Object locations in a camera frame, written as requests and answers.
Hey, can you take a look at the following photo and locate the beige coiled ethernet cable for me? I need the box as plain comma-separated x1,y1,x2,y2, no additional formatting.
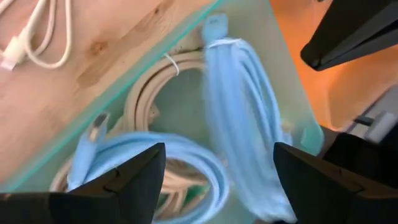
123,49,208,138
49,155,212,223

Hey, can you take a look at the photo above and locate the cream white USB cable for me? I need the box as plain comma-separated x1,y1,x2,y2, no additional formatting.
0,0,73,72

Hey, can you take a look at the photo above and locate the light blue cable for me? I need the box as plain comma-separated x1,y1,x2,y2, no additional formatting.
67,113,231,224
201,14,299,223

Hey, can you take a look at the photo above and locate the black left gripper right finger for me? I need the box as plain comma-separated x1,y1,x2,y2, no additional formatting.
272,142,398,224

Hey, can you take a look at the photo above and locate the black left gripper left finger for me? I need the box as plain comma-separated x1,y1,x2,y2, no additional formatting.
0,142,167,224

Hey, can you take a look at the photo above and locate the green translucent tray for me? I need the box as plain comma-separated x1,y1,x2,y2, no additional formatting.
0,0,326,224

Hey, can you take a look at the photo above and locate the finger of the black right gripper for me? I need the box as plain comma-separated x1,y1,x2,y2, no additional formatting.
300,0,398,72

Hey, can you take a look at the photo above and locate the silver frame bracket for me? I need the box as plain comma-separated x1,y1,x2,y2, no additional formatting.
354,110,398,144

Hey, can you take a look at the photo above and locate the orange translucent tray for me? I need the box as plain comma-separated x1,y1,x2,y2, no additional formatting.
269,0,398,131

